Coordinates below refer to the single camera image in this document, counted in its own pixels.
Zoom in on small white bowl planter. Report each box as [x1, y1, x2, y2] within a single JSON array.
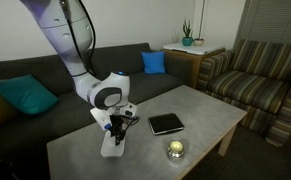
[[194, 38, 204, 46]]

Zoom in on black notebook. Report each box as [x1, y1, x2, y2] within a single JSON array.
[[148, 113, 184, 135]]

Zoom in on teal plant pot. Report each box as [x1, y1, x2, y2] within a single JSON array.
[[182, 37, 193, 46]]

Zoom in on dark grey fabric sofa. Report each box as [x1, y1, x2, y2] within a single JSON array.
[[0, 43, 192, 180]]

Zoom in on blue throw pillow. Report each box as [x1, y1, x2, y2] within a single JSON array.
[[141, 51, 165, 74]]

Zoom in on teal throw pillow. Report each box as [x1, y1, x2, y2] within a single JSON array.
[[0, 75, 58, 115]]

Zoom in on wooden side table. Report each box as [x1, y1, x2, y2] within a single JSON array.
[[164, 48, 225, 89]]

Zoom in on silver tin candle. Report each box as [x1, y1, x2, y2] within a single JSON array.
[[167, 141, 184, 160]]

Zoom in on white square container lid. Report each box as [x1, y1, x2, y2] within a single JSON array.
[[100, 131, 125, 158]]

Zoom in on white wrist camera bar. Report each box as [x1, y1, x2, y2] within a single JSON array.
[[90, 108, 112, 130]]

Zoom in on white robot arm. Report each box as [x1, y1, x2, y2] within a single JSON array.
[[20, 0, 137, 145]]

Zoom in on striped armchair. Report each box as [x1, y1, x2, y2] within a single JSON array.
[[197, 39, 291, 147]]

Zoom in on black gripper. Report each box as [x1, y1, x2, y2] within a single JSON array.
[[110, 115, 125, 145]]

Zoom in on grey top coffee table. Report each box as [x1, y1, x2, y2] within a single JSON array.
[[47, 86, 246, 180]]

